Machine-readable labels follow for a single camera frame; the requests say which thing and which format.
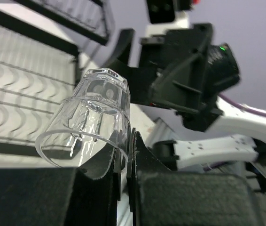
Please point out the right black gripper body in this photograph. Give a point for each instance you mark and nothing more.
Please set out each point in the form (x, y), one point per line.
(172, 74)

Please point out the clear wine glass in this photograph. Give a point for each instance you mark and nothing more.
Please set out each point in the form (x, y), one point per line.
(95, 117)

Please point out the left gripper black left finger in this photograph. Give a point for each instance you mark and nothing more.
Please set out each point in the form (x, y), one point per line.
(82, 196)

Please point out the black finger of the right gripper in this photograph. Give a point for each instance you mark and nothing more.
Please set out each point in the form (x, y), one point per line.
(139, 78)

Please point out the black wire dish rack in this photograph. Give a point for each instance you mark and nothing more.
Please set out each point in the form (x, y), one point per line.
(44, 46)

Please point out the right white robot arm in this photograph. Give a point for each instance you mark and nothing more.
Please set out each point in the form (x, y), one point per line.
(246, 124)

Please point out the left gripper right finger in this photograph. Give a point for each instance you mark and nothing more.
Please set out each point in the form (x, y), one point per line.
(161, 197)

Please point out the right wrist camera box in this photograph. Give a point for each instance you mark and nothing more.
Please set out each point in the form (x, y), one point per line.
(165, 15)

